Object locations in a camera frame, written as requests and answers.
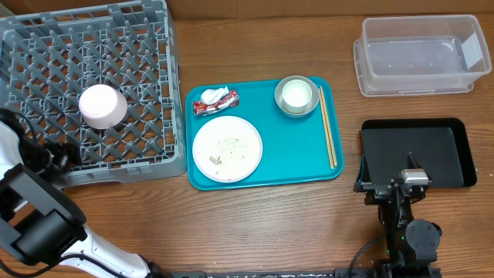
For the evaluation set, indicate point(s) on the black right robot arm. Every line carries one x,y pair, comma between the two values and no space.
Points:
411,243

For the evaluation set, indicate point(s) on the grey ceramic bowl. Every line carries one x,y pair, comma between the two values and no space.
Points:
310,107

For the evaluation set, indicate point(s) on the wooden chopstick inner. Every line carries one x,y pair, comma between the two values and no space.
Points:
326,127

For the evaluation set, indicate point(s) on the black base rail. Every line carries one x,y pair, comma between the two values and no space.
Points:
336,273

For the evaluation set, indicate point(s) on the crumpled white tissue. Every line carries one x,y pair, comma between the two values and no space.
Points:
211,96

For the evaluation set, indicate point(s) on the wooden chopstick outer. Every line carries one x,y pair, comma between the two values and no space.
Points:
334,153

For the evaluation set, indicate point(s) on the clear plastic storage bin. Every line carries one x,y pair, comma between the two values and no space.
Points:
420,55

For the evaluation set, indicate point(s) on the white round plate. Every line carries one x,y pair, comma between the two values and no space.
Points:
227,149

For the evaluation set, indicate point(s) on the pink cup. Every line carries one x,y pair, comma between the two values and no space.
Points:
102,106

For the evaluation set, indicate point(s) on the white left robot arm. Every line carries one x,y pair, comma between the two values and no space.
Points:
39,223

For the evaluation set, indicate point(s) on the wooden chopstick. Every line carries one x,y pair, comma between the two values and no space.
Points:
334,153
326,127

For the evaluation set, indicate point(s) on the teal plastic serving tray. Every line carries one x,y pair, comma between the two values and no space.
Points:
294,149

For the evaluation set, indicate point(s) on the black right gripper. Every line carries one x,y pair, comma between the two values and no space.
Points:
390,186

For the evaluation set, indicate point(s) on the white cup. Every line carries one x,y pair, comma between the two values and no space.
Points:
296,95

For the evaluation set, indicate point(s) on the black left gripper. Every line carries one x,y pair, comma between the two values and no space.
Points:
69,153

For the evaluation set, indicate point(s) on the red snack wrapper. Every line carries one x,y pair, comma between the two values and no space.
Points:
231,99

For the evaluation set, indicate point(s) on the grey plastic dishwasher rack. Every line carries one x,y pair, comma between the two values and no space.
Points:
103,78

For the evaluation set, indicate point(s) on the black rectangular tray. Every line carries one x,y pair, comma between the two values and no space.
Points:
440,145

